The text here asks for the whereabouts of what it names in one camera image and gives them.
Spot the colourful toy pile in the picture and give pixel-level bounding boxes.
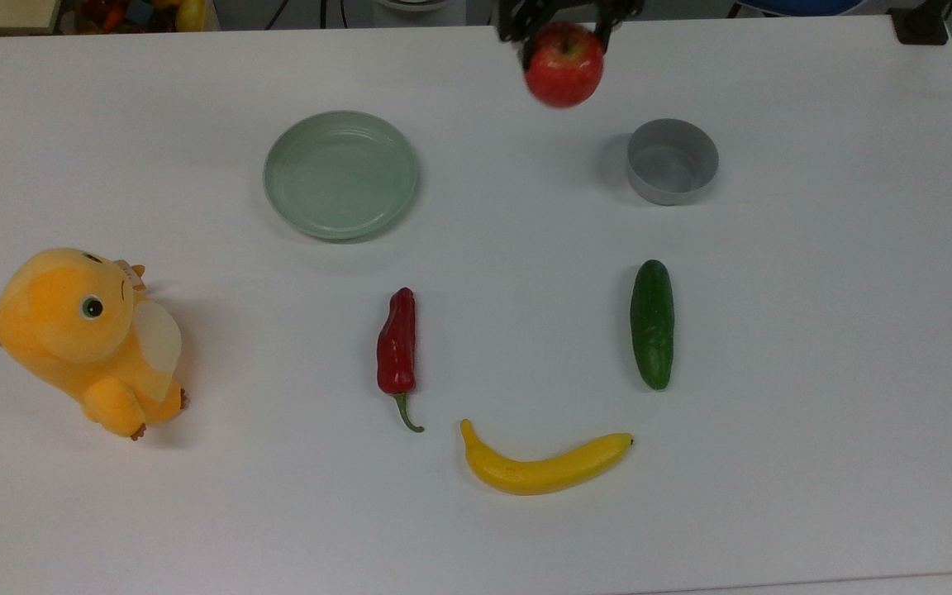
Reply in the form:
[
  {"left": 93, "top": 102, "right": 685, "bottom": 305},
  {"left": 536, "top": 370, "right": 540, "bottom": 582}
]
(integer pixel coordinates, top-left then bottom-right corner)
[{"left": 71, "top": 0, "right": 179, "bottom": 34}]

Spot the grey bowl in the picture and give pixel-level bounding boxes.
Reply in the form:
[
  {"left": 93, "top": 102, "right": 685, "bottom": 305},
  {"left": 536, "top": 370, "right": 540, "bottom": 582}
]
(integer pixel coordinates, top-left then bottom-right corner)
[{"left": 627, "top": 118, "right": 720, "bottom": 207}]

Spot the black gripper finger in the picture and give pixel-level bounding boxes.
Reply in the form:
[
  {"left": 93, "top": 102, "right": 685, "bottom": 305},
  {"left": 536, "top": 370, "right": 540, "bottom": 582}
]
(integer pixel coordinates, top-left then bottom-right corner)
[
  {"left": 498, "top": 0, "right": 555, "bottom": 71},
  {"left": 594, "top": 0, "right": 645, "bottom": 55}
]

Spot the red apple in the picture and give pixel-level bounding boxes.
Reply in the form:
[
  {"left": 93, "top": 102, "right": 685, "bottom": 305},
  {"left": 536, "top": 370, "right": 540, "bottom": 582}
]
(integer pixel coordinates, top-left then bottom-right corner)
[{"left": 523, "top": 22, "right": 606, "bottom": 109}]

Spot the red chili pepper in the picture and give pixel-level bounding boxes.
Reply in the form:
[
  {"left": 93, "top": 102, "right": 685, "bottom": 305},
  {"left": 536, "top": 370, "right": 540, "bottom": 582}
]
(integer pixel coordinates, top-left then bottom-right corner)
[{"left": 376, "top": 287, "right": 426, "bottom": 434}]

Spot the pale green plate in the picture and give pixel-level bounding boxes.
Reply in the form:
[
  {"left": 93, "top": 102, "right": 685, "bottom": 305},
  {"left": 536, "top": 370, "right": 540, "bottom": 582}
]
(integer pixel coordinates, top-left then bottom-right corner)
[{"left": 263, "top": 111, "right": 420, "bottom": 242}]

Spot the green cucumber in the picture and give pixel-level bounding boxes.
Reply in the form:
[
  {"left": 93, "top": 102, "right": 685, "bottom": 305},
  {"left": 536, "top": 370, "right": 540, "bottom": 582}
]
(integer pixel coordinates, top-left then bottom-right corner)
[{"left": 630, "top": 259, "right": 675, "bottom": 391}]

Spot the yellow banana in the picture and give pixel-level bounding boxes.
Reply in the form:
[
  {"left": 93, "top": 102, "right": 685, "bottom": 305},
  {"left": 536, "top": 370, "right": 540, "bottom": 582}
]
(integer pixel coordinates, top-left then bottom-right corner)
[{"left": 459, "top": 418, "right": 635, "bottom": 497}]

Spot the black clamp block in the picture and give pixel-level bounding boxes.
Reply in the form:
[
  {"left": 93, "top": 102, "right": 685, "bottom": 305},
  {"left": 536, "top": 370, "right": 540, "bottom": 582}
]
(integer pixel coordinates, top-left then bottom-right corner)
[{"left": 892, "top": 0, "right": 952, "bottom": 46}]

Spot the orange plush dinosaur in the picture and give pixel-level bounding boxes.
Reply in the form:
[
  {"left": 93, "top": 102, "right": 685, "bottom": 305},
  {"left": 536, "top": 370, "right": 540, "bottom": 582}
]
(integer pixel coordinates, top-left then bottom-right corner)
[{"left": 0, "top": 248, "right": 189, "bottom": 441}]

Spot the blue round object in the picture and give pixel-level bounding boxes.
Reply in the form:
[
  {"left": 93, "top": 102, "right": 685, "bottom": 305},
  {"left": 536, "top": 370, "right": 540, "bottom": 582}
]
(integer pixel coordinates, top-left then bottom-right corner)
[{"left": 732, "top": 0, "right": 865, "bottom": 18}]

